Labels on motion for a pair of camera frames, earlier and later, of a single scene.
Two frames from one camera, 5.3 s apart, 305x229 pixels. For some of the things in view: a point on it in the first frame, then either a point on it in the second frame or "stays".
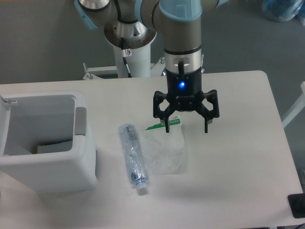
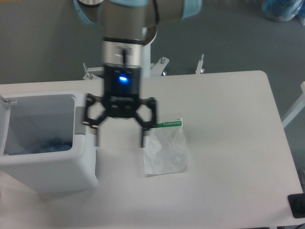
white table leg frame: (299, 107) stays
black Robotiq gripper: (184, 92) → (122, 88)
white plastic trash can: (46, 141) stays
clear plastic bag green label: (165, 151) stays
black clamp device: (297, 204) stays
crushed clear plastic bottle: (137, 164) → (54, 144)
